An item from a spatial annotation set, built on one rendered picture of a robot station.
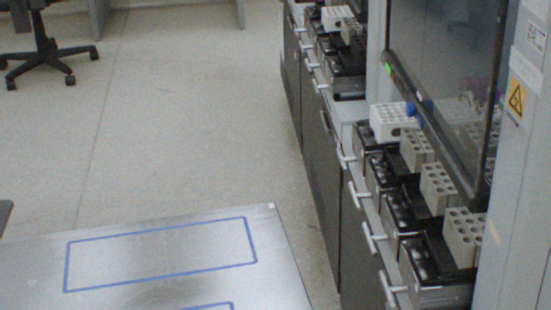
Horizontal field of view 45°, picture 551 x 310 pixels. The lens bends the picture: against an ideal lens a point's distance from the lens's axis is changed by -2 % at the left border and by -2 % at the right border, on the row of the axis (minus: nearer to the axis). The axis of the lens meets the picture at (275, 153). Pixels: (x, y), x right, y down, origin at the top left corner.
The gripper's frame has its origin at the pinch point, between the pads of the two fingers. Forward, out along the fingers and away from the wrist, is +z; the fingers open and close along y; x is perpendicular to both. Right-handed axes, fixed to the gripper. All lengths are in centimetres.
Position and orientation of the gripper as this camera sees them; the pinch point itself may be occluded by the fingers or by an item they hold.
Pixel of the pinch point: (30, 14)
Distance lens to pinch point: 136.8
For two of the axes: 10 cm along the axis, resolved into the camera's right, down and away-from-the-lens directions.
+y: 1.0, 5.2, -8.5
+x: 9.9, -0.9, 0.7
